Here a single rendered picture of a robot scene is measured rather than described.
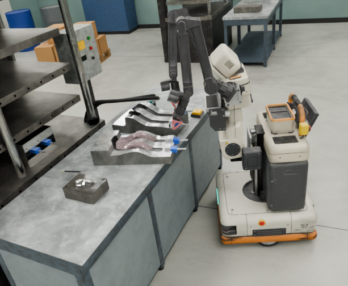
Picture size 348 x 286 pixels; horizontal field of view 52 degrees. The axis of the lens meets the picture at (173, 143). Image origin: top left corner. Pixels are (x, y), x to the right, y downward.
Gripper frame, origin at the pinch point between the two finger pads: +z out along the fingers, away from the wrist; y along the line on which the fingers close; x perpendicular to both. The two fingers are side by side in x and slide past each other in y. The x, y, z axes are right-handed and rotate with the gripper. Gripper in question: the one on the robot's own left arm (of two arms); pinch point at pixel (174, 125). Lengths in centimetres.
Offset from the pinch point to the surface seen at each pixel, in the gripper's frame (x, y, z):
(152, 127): -10.0, -23.7, 18.3
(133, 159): -16.9, 10.0, 26.0
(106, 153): -33.9, 8.1, 28.8
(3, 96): -102, -1, 18
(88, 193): -36, 45, 32
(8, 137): -92, 11, 36
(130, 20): -88, -723, 123
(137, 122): -20.7, -28.4, 21.2
